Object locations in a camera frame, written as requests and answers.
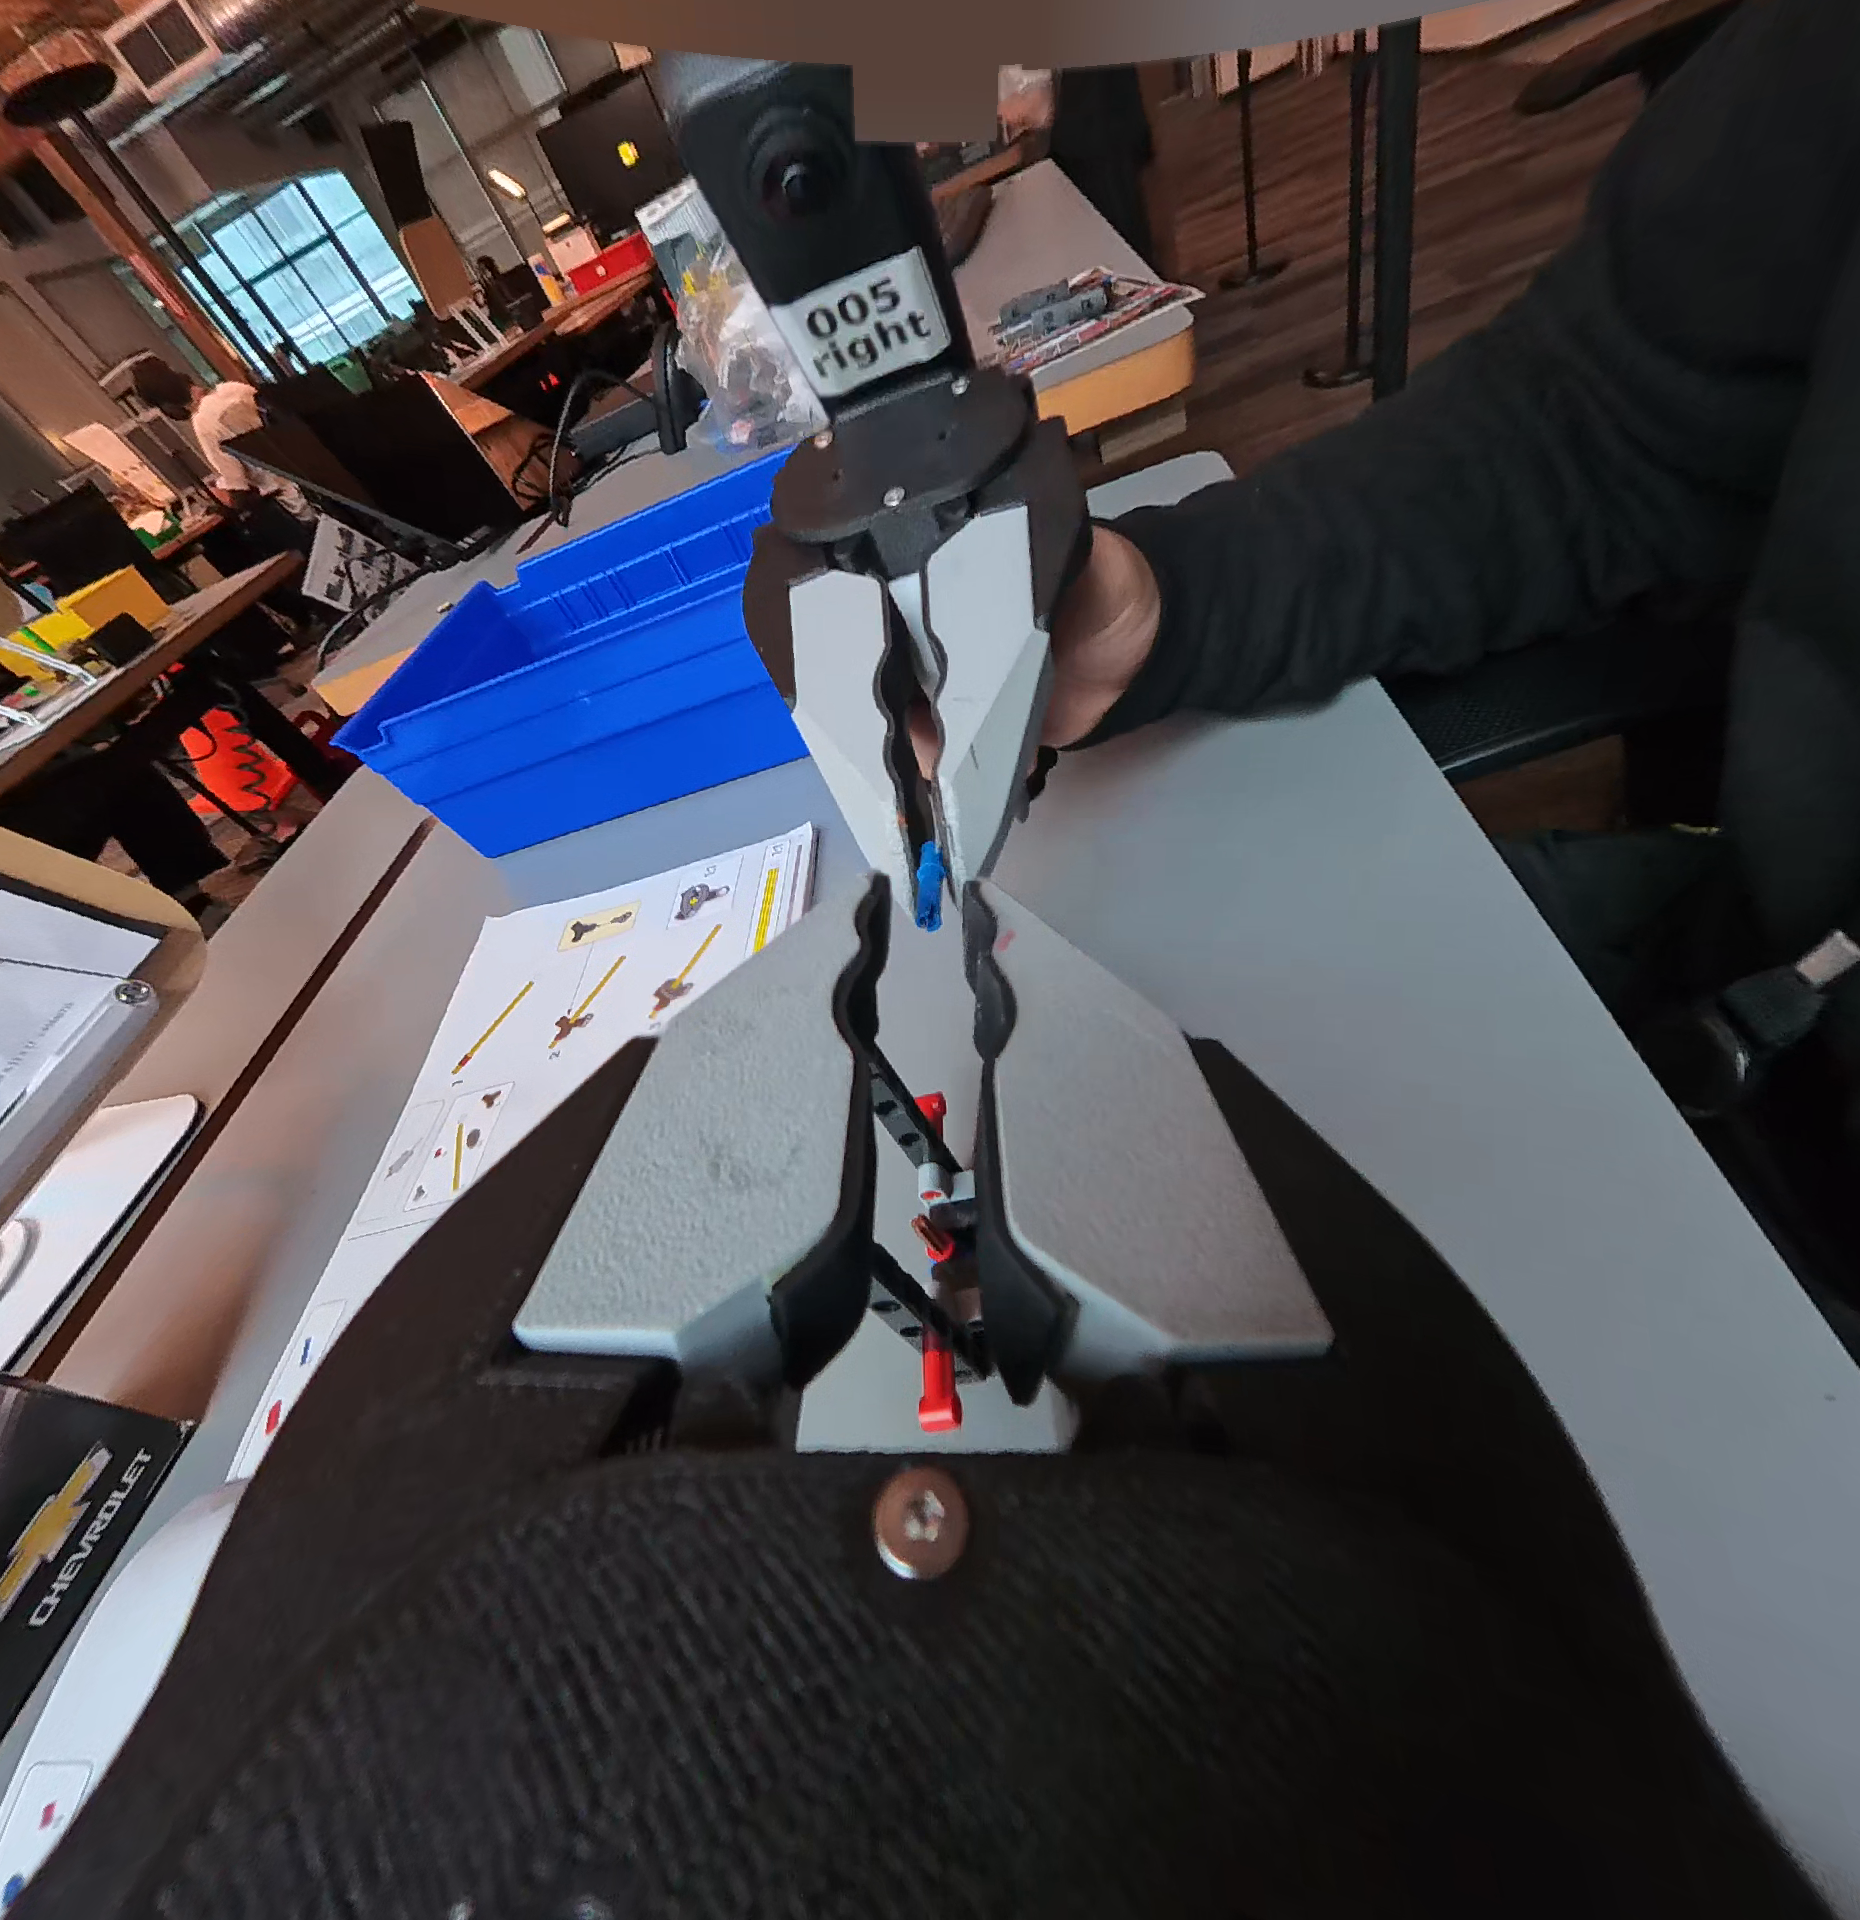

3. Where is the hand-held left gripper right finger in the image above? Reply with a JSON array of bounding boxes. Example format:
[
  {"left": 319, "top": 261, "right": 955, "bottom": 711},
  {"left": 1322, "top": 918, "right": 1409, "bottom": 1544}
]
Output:
[{"left": 964, "top": 884, "right": 1338, "bottom": 1407}]

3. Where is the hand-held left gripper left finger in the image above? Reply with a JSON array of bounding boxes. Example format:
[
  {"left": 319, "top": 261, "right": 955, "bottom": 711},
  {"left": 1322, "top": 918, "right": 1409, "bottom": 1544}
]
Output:
[{"left": 511, "top": 876, "right": 889, "bottom": 1383}]

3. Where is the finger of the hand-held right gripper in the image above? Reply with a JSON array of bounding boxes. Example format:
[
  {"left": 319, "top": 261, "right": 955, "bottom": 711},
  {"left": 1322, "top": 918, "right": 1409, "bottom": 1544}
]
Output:
[
  {"left": 889, "top": 500, "right": 1056, "bottom": 891},
  {"left": 788, "top": 577, "right": 933, "bottom": 907}
]

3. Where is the black lego frame assembly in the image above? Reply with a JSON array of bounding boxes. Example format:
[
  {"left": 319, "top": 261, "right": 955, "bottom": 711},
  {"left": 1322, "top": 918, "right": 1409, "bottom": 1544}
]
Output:
[{"left": 865, "top": 1037, "right": 1007, "bottom": 1434}]

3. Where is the person's right forearm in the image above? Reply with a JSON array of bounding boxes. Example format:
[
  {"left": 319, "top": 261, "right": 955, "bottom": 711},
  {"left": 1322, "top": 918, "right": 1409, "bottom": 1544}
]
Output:
[{"left": 1090, "top": 0, "right": 1860, "bottom": 747}]

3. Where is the clear bag of lego parts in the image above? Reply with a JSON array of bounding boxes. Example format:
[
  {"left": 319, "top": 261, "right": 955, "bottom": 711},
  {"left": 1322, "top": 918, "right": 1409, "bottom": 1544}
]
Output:
[{"left": 672, "top": 226, "right": 835, "bottom": 452}]

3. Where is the lego instruction booklet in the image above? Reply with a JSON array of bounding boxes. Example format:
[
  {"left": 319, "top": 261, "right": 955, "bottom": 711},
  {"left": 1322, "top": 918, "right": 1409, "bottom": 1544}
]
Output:
[{"left": 230, "top": 826, "right": 817, "bottom": 1484}]

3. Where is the black lego set box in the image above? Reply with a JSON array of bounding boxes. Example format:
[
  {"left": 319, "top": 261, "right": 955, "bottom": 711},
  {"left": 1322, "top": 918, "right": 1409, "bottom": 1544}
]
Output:
[{"left": 0, "top": 1375, "right": 197, "bottom": 1777}]

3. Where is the person's right hand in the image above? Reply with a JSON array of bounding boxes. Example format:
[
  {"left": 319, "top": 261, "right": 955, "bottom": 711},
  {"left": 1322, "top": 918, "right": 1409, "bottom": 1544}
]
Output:
[{"left": 1045, "top": 525, "right": 1169, "bottom": 755}]

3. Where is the white background table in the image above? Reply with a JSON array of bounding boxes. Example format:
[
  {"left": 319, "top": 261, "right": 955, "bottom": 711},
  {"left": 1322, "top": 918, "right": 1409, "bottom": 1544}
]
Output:
[{"left": 947, "top": 156, "right": 1198, "bottom": 439}]

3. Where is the blue plastic bin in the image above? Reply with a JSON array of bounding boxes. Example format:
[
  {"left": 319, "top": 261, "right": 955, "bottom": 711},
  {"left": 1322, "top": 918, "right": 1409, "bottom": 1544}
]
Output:
[{"left": 331, "top": 439, "right": 816, "bottom": 860}]

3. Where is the printed sheet with parts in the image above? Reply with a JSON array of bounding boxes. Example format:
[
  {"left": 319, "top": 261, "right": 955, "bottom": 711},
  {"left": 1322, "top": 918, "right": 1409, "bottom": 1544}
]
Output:
[{"left": 995, "top": 267, "right": 1205, "bottom": 367}]

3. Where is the black computer monitor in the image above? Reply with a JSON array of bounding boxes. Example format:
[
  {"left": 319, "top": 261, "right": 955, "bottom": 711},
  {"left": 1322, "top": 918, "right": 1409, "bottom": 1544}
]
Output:
[{"left": 535, "top": 72, "right": 682, "bottom": 226}]

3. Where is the white flat stand base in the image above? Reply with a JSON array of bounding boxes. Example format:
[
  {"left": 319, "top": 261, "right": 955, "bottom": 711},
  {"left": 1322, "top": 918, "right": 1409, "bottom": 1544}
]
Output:
[{"left": 0, "top": 1097, "right": 203, "bottom": 1375}]

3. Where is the paper sign in holder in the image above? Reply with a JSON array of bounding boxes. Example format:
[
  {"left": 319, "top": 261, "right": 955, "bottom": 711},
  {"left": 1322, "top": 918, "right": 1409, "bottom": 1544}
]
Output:
[{"left": 0, "top": 826, "right": 210, "bottom": 1248}]

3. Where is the wooden background desk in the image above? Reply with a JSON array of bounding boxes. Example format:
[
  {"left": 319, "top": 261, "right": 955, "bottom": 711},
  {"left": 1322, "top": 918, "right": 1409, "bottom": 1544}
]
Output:
[{"left": 0, "top": 553, "right": 307, "bottom": 816}]

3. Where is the black floor lamp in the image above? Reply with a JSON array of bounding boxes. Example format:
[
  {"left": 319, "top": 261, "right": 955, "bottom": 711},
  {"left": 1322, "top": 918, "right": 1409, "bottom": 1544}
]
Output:
[{"left": 6, "top": 63, "right": 259, "bottom": 384}]

